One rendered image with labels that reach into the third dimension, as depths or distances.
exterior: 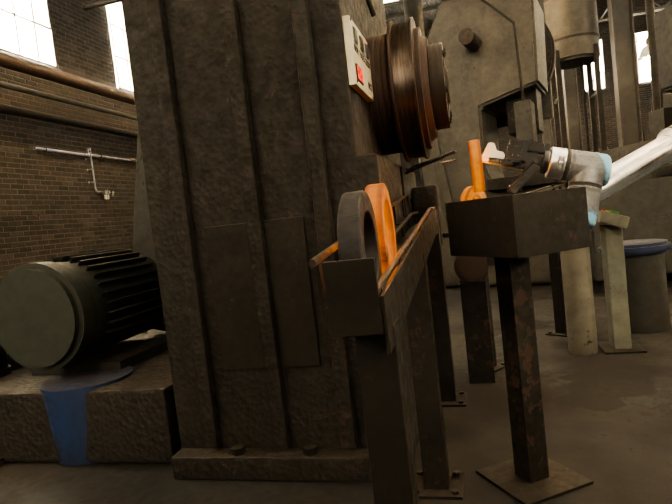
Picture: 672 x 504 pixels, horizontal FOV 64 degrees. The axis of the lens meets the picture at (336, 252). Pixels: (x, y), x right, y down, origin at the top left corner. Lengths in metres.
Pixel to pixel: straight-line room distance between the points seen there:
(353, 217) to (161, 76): 1.03
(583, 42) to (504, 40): 6.16
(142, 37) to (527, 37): 3.40
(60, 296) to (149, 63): 0.83
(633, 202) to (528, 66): 1.34
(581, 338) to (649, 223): 1.64
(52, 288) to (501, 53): 3.68
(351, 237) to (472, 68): 4.00
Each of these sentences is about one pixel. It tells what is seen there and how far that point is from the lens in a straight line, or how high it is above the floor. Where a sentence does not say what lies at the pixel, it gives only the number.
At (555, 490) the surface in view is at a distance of 1.50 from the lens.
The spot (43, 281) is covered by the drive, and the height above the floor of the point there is 0.61.
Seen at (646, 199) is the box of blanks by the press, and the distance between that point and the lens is 4.06.
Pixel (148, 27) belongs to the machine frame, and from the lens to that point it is 1.76.
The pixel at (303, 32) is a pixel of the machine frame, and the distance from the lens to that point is 1.52.
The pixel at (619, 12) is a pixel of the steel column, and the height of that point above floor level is 3.65.
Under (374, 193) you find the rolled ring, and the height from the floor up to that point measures 0.75.
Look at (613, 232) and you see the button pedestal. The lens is 2.59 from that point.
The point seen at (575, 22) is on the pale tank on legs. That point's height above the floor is 3.59.
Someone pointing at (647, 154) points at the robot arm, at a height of 0.80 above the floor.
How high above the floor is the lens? 0.71
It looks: 3 degrees down
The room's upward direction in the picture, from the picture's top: 7 degrees counter-clockwise
